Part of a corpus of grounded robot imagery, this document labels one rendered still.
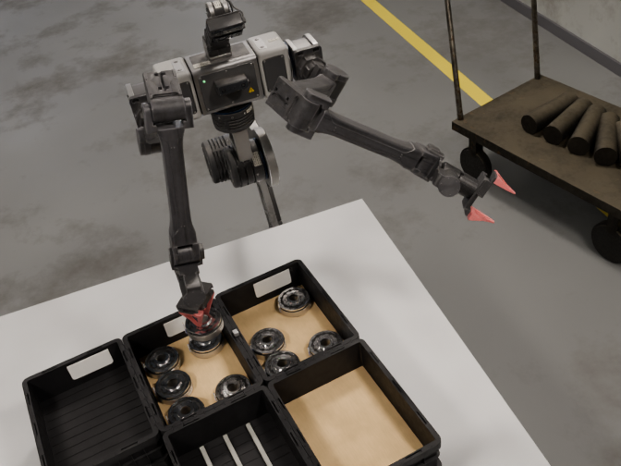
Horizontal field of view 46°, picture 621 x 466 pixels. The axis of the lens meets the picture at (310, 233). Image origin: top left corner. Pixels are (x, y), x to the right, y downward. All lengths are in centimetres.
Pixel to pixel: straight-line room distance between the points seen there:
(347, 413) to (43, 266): 254
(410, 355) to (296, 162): 232
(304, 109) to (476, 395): 99
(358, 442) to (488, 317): 153
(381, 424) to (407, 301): 59
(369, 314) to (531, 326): 110
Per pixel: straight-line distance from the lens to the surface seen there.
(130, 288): 275
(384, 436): 198
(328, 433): 200
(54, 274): 414
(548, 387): 314
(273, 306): 233
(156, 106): 169
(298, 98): 177
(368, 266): 260
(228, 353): 223
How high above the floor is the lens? 247
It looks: 40 degrees down
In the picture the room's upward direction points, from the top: 10 degrees counter-clockwise
